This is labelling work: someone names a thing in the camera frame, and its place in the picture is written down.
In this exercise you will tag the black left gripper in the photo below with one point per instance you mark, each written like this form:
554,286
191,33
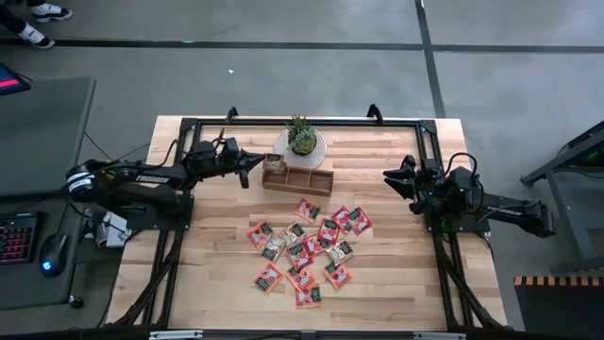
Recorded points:
207,163

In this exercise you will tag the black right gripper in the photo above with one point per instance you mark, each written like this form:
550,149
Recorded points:
431,189

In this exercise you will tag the orange peach tea packet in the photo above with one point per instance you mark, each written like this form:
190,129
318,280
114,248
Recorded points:
260,234
268,278
308,297
300,278
307,210
337,275

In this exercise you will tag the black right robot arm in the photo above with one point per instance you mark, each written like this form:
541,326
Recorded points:
509,211

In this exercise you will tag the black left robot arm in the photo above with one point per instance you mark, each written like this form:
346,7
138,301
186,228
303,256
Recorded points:
151,179

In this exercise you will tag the white woven round mat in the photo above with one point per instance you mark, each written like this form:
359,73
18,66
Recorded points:
284,159

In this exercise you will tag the succulent plant in black pot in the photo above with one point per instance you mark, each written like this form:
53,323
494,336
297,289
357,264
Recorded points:
302,141

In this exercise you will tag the wooden three-compartment tray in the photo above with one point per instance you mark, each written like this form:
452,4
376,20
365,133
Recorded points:
307,181

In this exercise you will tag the white cardboard box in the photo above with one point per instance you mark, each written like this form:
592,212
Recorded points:
113,231

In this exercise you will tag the black mat with striped edge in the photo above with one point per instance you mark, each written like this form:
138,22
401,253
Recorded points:
561,311

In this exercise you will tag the dark grey desk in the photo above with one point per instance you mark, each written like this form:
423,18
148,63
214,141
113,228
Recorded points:
42,137

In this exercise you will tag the black computer mouse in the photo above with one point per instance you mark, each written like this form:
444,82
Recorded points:
53,255

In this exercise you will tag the black desk foot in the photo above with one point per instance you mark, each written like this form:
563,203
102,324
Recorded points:
75,301

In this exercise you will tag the backlit black keyboard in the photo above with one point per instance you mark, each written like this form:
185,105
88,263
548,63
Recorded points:
16,238

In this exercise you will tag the person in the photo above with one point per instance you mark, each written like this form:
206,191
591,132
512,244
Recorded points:
49,11

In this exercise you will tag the screen with red stripe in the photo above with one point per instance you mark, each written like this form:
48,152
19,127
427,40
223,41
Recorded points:
10,82

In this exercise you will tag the black frame clamp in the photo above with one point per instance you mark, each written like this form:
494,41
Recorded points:
375,113
231,114

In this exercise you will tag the grey metal bracket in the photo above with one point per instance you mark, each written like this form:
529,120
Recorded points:
174,334
439,336

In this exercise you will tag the black metal cart frame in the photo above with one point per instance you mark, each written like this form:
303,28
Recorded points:
567,217

